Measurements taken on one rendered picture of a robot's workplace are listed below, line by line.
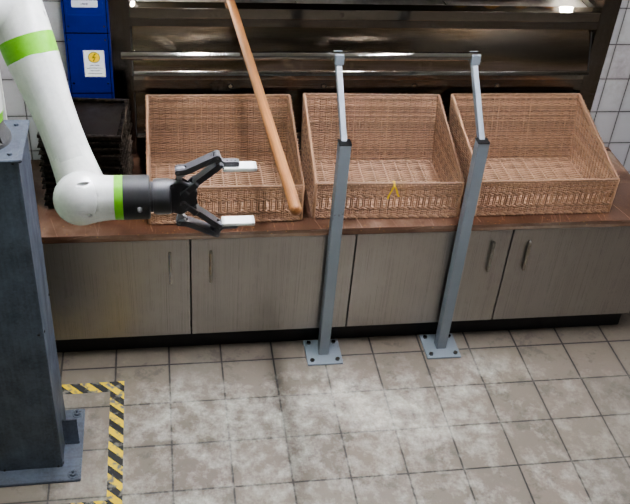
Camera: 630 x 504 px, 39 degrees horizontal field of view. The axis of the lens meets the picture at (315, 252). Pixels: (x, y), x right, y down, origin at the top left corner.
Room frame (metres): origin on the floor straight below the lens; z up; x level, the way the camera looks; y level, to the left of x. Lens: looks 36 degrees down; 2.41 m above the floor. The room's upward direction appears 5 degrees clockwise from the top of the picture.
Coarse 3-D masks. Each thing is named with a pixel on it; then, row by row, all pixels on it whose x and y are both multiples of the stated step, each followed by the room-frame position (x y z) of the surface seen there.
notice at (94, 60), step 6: (84, 54) 2.96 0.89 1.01; (90, 54) 2.97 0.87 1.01; (96, 54) 2.97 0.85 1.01; (102, 54) 2.97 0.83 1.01; (84, 60) 2.96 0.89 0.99; (90, 60) 2.97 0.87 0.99; (96, 60) 2.97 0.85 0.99; (102, 60) 2.97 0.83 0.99; (84, 66) 2.96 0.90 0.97; (90, 66) 2.96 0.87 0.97; (96, 66) 2.97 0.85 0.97; (102, 66) 2.97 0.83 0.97; (90, 72) 2.96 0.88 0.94; (96, 72) 2.97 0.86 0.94; (102, 72) 2.97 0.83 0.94
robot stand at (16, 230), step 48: (0, 192) 1.91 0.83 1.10; (0, 240) 1.91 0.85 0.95; (0, 288) 1.90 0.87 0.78; (0, 336) 1.90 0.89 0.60; (48, 336) 2.00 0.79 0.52; (0, 384) 1.89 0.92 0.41; (48, 384) 1.92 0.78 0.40; (96, 384) 2.32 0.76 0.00; (0, 432) 1.89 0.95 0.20; (48, 432) 1.92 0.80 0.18; (0, 480) 1.84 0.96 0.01; (48, 480) 1.86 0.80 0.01
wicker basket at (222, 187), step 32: (160, 96) 3.01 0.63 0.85; (192, 96) 3.03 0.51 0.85; (224, 96) 3.06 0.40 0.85; (288, 96) 3.10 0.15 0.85; (160, 128) 2.98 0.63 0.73; (192, 128) 3.00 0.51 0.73; (224, 128) 3.03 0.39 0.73; (256, 128) 3.05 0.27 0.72; (288, 128) 3.06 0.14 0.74; (256, 160) 3.02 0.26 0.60; (288, 160) 3.00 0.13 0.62; (224, 192) 2.61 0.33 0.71; (256, 192) 2.63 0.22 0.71
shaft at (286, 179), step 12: (228, 0) 3.11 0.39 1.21; (240, 24) 2.89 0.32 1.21; (240, 36) 2.80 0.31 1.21; (252, 60) 2.62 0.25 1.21; (252, 72) 2.53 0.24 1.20; (252, 84) 2.47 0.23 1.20; (264, 96) 2.38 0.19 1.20; (264, 108) 2.30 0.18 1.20; (264, 120) 2.24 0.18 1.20; (276, 132) 2.18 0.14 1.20; (276, 144) 2.10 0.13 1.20; (276, 156) 2.05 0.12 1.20; (288, 168) 1.99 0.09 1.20; (288, 180) 1.93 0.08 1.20; (288, 192) 1.88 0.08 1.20; (288, 204) 1.84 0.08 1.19; (300, 204) 1.84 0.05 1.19
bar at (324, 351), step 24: (336, 72) 2.78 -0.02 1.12; (480, 96) 2.81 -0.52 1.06; (480, 120) 2.75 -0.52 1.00; (480, 144) 2.67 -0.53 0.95; (336, 168) 2.59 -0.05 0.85; (480, 168) 2.68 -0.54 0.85; (336, 192) 2.58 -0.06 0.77; (336, 216) 2.58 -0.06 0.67; (336, 240) 2.58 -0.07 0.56; (456, 240) 2.69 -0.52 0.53; (336, 264) 2.58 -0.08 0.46; (456, 264) 2.67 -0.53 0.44; (456, 288) 2.68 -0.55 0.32; (432, 336) 2.75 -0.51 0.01; (312, 360) 2.53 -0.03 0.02; (336, 360) 2.55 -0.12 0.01
